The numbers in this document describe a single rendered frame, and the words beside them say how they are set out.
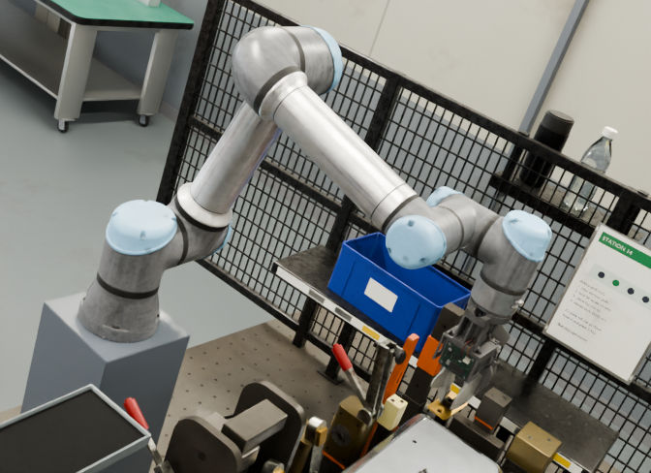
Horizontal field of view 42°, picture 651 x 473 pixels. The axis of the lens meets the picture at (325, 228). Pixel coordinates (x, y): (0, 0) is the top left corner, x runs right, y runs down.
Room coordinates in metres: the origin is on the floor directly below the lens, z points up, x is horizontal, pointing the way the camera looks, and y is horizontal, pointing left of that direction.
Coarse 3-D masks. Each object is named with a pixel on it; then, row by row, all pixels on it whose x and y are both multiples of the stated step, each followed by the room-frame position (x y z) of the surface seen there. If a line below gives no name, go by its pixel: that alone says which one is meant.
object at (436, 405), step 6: (450, 396) 1.25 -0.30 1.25; (432, 402) 1.22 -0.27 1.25; (438, 402) 1.22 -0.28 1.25; (444, 402) 1.22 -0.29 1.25; (450, 402) 1.22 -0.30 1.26; (432, 408) 1.20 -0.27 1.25; (438, 408) 1.21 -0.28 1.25; (444, 408) 1.21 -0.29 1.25; (456, 408) 1.23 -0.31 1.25; (438, 414) 1.19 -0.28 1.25; (444, 414) 1.20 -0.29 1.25; (450, 414) 1.20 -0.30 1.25
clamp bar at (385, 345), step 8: (376, 344) 1.42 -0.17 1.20; (384, 344) 1.40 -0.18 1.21; (392, 344) 1.42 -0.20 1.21; (384, 352) 1.39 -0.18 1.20; (392, 352) 1.40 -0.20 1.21; (400, 352) 1.39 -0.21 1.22; (376, 360) 1.40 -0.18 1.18; (384, 360) 1.39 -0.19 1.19; (392, 360) 1.42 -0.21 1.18; (400, 360) 1.38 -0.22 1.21; (376, 368) 1.39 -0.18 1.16; (384, 368) 1.39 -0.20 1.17; (376, 376) 1.39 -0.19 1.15; (384, 376) 1.41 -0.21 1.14; (376, 384) 1.39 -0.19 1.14; (384, 384) 1.41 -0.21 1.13; (368, 392) 1.39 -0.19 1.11; (376, 392) 1.39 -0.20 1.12; (384, 392) 1.41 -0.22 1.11; (368, 400) 1.39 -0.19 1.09; (376, 400) 1.39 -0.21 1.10; (368, 408) 1.39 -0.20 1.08; (376, 408) 1.41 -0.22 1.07; (376, 416) 1.41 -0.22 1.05
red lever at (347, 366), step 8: (336, 344) 1.46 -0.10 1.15; (336, 352) 1.44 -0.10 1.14; (344, 352) 1.45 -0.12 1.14; (344, 360) 1.44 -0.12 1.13; (344, 368) 1.43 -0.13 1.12; (352, 368) 1.44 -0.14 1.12; (352, 376) 1.42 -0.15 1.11; (352, 384) 1.42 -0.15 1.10; (360, 384) 1.43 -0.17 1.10; (360, 392) 1.41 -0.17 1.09; (360, 400) 1.41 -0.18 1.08
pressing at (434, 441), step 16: (416, 416) 1.53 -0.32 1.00; (400, 432) 1.45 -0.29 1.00; (416, 432) 1.48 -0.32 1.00; (432, 432) 1.50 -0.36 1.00; (448, 432) 1.51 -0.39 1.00; (384, 448) 1.39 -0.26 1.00; (400, 448) 1.41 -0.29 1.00; (416, 448) 1.42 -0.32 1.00; (432, 448) 1.44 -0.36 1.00; (448, 448) 1.46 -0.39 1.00; (464, 448) 1.48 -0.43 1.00; (352, 464) 1.30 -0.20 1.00; (368, 464) 1.32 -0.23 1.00; (384, 464) 1.34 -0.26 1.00; (400, 464) 1.36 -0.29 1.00; (416, 464) 1.37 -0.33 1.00; (432, 464) 1.39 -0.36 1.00; (448, 464) 1.41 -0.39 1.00; (464, 464) 1.43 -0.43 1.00; (480, 464) 1.45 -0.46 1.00; (496, 464) 1.47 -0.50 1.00
